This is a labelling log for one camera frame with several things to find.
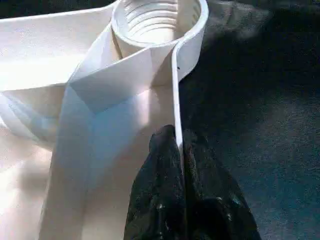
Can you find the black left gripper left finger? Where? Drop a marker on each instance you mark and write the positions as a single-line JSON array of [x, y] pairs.
[[157, 192]]

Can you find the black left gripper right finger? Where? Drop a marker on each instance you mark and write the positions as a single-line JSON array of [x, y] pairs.
[[215, 202]]

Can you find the white plastic table top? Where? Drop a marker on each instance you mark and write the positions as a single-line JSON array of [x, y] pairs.
[[87, 87]]

